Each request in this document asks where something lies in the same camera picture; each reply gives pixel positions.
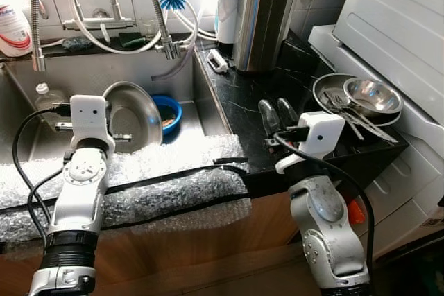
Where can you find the clear plastic bottle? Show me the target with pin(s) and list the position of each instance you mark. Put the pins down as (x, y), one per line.
(45, 96)

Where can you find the stainless steel knife block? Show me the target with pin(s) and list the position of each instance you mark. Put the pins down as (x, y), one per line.
(263, 19)

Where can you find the bubble wrap sheet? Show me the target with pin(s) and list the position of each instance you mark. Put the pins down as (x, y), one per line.
(173, 192)

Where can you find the steel plate with cutlery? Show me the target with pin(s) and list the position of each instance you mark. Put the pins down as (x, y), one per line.
(326, 88)

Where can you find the small orange tag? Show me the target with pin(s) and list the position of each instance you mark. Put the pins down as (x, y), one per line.
(355, 211)

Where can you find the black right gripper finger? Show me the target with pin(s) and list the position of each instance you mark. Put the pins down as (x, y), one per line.
(267, 114)
(286, 110)

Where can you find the clear plastic tube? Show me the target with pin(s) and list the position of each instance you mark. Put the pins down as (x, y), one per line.
(186, 60)

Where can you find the dark sponge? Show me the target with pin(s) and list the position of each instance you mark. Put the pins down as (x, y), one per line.
(76, 43)

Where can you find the brown scrub pad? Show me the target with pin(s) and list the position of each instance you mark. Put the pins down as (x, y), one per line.
(167, 122)

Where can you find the clear drinking glass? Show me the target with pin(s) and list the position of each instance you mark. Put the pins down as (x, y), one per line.
(147, 29)

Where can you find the small steel bowl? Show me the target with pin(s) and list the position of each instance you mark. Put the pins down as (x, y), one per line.
(374, 95)

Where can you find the green sponge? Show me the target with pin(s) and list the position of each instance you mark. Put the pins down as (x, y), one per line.
(132, 38)

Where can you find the brown wooden cabinet door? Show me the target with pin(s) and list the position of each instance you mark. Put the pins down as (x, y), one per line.
(208, 247)

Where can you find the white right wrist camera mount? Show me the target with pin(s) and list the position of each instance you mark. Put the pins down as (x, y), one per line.
(322, 133)

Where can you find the white cylinder canister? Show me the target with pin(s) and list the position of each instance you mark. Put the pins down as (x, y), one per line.
(225, 22)

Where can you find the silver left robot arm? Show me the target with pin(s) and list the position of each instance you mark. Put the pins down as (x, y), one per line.
(76, 206)

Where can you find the white detergent bottle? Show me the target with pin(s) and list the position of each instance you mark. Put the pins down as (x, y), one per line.
(14, 29)

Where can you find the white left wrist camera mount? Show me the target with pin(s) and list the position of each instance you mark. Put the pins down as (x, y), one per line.
(90, 119)

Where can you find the stainless steel sink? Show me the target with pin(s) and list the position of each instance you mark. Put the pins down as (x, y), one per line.
(83, 77)

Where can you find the large steel plate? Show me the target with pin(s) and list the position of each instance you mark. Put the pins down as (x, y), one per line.
(135, 119)

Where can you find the steel fork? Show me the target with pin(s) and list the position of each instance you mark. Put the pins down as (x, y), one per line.
(343, 112)
(368, 126)

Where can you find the blue plastic bowl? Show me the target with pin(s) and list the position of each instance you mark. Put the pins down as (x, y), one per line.
(173, 109)

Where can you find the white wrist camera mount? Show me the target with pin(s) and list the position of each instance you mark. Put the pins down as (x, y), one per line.
(90, 119)
(322, 133)

